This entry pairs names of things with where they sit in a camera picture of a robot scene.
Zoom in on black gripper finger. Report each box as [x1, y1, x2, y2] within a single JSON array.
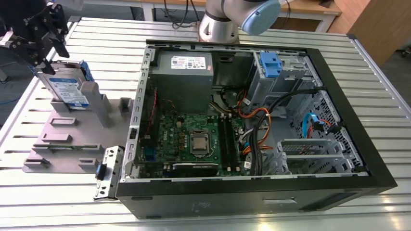
[[51, 36, 71, 59], [32, 54, 56, 76]]

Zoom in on hard disk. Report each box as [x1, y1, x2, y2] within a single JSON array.
[[33, 60, 93, 111]]

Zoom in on silver disk bay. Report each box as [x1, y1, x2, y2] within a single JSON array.
[[275, 138, 368, 175]]

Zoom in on grey parts rack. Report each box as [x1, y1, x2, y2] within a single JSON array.
[[23, 81, 136, 174]]

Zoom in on green RAM stick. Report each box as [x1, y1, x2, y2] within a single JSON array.
[[48, 143, 97, 151]]

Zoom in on grey power supply unit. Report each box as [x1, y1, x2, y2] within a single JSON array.
[[151, 51, 215, 115]]

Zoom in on green motherboard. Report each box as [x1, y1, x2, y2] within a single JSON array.
[[137, 114, 255, 178]]

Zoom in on silver CPU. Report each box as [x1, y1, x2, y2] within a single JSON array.
[[191, 137, 209, 151]]

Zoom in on CPU socket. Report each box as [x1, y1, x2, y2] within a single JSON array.
[[187, 129, 215, 158]]

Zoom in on black graphics card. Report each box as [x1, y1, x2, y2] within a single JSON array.
[[171, 162, 220, 178]]

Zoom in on black RAM slot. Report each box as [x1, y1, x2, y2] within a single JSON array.
[[225, 113, 240, 171], [217, 113, 231, 171]]

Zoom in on blue drive cage latch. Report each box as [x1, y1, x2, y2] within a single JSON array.
[[260, 52, 283, 78]]

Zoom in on silver drive cage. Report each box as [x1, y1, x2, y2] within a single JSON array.
[[245, 50, 319, 118]]

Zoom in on black PC case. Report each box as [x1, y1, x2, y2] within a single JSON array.
[[115, 39, 399, 219]]

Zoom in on wooden desk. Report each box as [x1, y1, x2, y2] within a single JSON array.
[[279, 0, 343, 33]]

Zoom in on wooden cabinet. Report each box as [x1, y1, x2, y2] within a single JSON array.
[[348, 0, 411, 66]]

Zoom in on white desk frame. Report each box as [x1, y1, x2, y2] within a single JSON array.
[[129, 0, 205, 24]]

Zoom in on silver expansion slot bracket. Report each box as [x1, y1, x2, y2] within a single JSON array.
[[92, 145, 124, 202]]

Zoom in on orange red yellow wires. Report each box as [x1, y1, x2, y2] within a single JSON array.
[[239, 107, 273, 155]]

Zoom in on black cable bundle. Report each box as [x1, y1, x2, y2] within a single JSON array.
[[249, 88, 323, 176]]

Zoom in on blue disk wire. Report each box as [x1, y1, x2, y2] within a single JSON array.
[[301, 112, 320, 140]]

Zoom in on black-plug disk power wire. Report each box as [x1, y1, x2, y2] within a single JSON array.
[[316, 119, 343, 135]]

